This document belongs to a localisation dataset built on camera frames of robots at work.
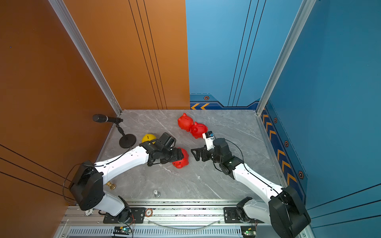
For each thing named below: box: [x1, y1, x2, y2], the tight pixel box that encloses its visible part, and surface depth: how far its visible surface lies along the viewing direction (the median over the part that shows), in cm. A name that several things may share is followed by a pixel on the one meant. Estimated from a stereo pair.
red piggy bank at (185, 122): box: [177, 112, 194, 132], surface depth 105 cm
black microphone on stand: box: [92, 114, 137, 149], surface depth 102 cm
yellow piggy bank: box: [141, 133, 157, 145], surface depth 96 cm
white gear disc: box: [84, 206, 96, 216], surface depth 77 cm
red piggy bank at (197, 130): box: [190, 121, 209, 139], surface depth 101 cm
